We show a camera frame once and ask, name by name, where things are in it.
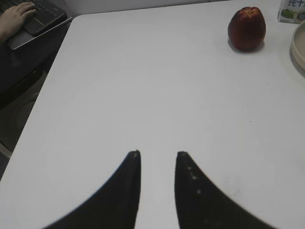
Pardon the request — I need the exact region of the black laptop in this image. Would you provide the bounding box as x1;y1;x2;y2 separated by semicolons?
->
4;0;72;50

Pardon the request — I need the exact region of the white milk carton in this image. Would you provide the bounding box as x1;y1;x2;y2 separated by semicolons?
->
277;0;305;24

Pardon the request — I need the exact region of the beige plate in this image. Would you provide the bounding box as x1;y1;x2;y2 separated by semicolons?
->
290;22;305;77

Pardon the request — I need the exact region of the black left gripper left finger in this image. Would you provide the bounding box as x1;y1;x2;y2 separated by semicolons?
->
47;150;141;229

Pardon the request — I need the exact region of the person's hand on laptop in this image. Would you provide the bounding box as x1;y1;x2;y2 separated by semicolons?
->
0;2;36;43

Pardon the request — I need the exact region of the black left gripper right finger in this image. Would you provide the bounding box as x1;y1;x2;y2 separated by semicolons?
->
175;151;271;229

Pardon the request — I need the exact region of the dark red apple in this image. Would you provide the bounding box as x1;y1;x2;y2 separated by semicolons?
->
228;7;266;52

